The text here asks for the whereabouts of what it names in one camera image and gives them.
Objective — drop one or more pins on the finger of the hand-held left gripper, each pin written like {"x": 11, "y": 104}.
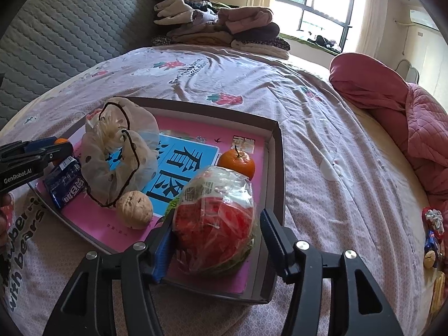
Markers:
{"x": 56, "y": 154}
{"x": 38, "y": 144}

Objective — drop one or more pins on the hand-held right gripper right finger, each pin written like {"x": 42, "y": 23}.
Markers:
{"x": 273, "y": 238}

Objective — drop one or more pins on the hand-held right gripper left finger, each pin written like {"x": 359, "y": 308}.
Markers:
{"x": 162, "y": 252}

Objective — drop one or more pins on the large orange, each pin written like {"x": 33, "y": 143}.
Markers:
{"x": 62, "y": 141}

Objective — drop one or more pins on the blue cookie packet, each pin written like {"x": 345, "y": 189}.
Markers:
{"x": 66, "y": 185}

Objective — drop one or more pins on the shallow grey cardboard box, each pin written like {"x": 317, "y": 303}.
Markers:
{"x": 274, "y": 199}

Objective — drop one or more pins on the walnut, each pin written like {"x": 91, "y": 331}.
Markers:
{"x": 134, "y": 210}

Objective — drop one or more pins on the sheer cream hair scrunchie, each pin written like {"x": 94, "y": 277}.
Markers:
{"x": 105, "y": 171}

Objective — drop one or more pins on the small red white toy egg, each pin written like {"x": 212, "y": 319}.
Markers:
{"x": 213, "y": 224}

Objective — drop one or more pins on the small orange with stem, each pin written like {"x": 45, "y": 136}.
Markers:
{"x": 236, "y": 164}

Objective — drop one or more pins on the printed strawberry bedsheet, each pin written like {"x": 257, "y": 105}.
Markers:
{"x": 315, "y": 147}

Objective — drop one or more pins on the grey quilted headboard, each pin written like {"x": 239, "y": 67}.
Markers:
{"x": 70, "y": 35}

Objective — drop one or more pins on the small colourful doll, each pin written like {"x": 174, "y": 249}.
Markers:
{"x": 432, "y": 241}

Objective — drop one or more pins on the yellow packet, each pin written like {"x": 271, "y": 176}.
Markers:
{"x": 438, "y": 290}

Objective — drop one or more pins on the pink quilt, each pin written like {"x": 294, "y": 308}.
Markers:
{"x": 385, "y": 94}

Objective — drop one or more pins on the green windowsill cloth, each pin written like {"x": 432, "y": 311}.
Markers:
{"x": 297, "y": 40}

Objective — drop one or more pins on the dark clothes on windowsill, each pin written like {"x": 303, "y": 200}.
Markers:
{"x": 323, "y": 42}

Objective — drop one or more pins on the pile of folded clothes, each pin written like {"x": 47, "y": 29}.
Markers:
{"x": 217, "y": 31}

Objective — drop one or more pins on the white chair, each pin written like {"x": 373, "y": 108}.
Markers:
{"x": 413, "y": 75}

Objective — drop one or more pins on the window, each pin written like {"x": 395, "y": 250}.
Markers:
{"x": 322, "y": 17}

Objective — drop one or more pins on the white air conditioner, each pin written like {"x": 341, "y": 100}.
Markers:
{"x": 421, "y": 19}

